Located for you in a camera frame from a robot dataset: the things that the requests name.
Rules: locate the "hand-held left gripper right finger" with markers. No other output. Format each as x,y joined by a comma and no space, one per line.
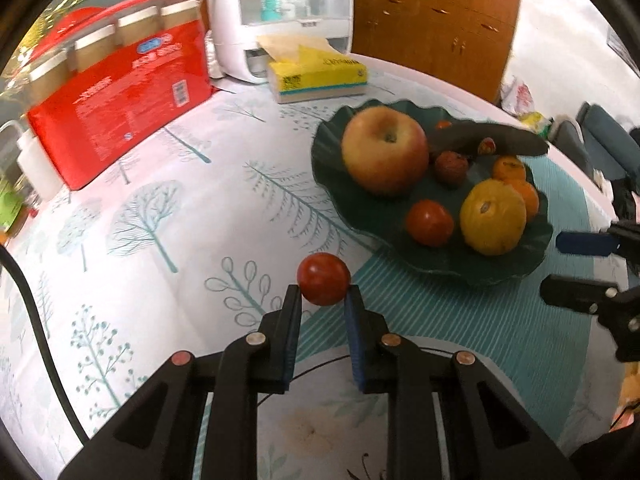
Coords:
356,340

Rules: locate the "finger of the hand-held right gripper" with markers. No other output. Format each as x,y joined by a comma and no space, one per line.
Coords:
575,292
585,243

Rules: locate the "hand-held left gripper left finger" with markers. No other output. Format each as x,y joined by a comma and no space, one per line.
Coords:
290,340

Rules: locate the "mandarin with stem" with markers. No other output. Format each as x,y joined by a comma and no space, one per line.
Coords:
531,201

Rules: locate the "red tomato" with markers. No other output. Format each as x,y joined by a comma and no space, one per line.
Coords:
429,222
324,279

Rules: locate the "yellow round fruit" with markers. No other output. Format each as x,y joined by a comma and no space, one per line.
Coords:
492,217

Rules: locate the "green wavy plate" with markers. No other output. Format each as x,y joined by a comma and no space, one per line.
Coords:
380,220

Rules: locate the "wrinkled red date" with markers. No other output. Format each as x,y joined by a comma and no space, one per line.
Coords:
450,169

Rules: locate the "small smooth red date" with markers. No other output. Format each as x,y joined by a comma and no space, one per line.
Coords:
443,124

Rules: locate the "red yellow apple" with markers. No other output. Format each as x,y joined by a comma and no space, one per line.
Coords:
385,152

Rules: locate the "grey blue chair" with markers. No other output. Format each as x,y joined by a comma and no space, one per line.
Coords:
610,135
570,145

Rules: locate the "orange mandarin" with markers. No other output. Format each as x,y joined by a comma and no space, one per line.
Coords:
509,169

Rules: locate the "printed tablecloth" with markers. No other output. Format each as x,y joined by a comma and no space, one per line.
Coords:
175,260

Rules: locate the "white red plastic bag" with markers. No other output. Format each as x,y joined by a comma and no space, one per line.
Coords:
519,96

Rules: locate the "yellow tissue box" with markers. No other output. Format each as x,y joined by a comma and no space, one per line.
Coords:
315,77

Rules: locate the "wooden cupboard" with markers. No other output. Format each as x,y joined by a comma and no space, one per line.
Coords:
440,20

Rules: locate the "red paper cup pack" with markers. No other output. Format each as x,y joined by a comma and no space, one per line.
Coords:
120,95

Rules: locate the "white squeeze bottle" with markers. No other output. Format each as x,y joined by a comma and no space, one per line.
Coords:
37,165

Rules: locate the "green label bottle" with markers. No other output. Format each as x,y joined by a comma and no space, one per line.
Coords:
9,207

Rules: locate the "white countertop appliance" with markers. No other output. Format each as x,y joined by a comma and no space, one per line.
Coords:
230,20

